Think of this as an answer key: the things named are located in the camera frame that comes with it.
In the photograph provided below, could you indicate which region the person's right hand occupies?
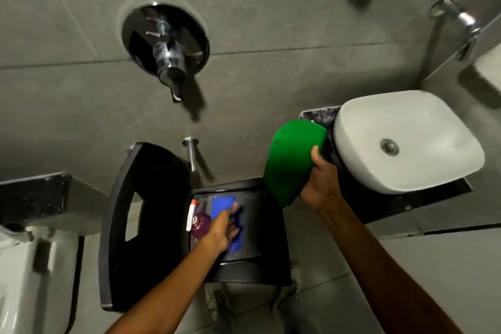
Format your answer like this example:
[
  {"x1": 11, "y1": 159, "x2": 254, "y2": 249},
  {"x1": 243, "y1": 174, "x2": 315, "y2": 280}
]
[{"x1": 299, "y1": 145, "x2": 341, "y2": 214}]

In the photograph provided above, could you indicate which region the person's left hand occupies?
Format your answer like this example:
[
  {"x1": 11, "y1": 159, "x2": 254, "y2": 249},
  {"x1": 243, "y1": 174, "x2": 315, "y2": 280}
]
[{"x1": 202, "y1": 202, "x2": 242, "y2": 255}]

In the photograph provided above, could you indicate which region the blue cleaning cloth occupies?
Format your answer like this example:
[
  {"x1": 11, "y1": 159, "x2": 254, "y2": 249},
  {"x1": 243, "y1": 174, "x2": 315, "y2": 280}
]
[{"x1": 211, "y1": 195, "x2": 246, "y2": 253}]

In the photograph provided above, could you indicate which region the green cleaning cloth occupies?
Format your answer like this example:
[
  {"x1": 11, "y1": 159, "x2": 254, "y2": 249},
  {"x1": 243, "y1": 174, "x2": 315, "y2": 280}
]
[{"x1": 263, "y1": 119, "x2": 328, "y2": 209}]

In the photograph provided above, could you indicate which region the person's left forearm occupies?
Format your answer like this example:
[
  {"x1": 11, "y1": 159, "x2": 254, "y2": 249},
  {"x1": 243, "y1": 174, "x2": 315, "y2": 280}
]
[{"x1": 105, "y1": 237, "x2": 224, "y2": 334}]

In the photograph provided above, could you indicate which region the person's right forearm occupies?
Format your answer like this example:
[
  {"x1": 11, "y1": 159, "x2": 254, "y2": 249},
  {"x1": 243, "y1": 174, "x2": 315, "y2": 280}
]
[{"x1": 319, "y1": 192, "x2": 464, "y2": 334}]

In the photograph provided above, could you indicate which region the pink spray bottle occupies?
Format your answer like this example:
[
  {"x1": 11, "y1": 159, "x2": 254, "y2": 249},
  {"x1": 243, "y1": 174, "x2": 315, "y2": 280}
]
[{"x1": 186, "y1": 199, "x2": 213, "y2": 240}]

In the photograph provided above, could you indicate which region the chrome sink drain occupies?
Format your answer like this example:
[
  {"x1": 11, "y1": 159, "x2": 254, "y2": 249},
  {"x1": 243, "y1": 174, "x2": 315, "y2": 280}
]
[{"x1": 380, "y1": 138, "x2": 400, "y2": 157}]

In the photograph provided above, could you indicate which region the person's left shoe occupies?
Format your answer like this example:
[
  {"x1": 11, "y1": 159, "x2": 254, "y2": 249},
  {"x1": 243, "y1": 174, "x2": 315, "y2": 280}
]
[{"x1": 205, "y1": 282, "x2": 236, "y2": 323}]

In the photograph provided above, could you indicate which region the person's shoe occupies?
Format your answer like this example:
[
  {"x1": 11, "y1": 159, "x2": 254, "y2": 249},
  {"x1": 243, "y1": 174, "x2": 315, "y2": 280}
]
[
  {"x1": 205, "y1": 282, "x2": 236, "y2": 323},
  {"x1": 272, "y1": 265, "x2": 304, "y2": 312}
]

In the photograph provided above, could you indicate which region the black plastic chair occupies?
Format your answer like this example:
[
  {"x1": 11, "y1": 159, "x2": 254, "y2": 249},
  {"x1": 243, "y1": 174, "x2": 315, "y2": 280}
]
[{"x1": 98, "y1": 142, "x2": 293, "y2": 313}]

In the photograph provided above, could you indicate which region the person's right shoe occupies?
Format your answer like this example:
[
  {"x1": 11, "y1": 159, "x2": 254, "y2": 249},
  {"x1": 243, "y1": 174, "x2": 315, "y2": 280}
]
[{"x1": 272, "y1": 265, "x2": 304, "y2": 312}]

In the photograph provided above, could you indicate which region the white ceramic sink basin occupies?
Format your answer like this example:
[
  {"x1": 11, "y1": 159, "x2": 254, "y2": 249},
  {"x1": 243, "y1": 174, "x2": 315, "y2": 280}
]
[{"x1": 333, "y1": 90, "x2": 486, "y2": 195}]

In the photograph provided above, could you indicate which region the chrome shower mixer valve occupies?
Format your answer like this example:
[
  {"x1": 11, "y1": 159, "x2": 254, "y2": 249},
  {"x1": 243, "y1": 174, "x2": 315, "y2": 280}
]
[{"x1": 121, "y1": 2, "x2": 211, "y2": 103}]

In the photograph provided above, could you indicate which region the black stone ledge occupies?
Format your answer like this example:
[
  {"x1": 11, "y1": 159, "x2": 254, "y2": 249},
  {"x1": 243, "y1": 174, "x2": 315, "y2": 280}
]
[{"x1": 0, "y1": 172, "x2": 73, "y2": 229}]

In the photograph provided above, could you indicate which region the white toilet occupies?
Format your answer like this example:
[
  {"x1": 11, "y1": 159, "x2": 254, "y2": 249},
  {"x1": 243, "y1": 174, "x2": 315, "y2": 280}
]
[{"x1": 0, "y1": 224, "x2": 81, "y2": 334}]

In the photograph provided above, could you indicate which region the chrome wall spout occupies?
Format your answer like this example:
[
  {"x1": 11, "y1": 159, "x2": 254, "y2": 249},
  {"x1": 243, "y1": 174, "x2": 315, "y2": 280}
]
[{"x1": 182, "y1": 136, "x2": 200, "y2": 173}]

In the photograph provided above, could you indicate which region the chrome wall faucet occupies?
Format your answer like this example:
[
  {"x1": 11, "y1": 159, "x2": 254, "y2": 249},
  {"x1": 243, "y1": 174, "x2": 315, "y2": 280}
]
[{"x1": 429, "y1": 0, "x2": 482, "y2": 62}]

